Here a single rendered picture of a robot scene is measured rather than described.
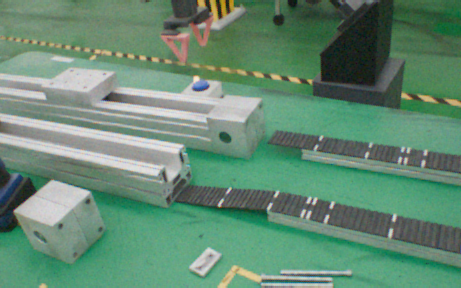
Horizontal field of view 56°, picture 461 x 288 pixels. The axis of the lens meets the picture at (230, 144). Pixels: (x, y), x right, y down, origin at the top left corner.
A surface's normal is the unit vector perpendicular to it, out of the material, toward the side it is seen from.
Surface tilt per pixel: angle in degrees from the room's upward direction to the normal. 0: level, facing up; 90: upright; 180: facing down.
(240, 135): 90
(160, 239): 0
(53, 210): 0
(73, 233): 90
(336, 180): 0
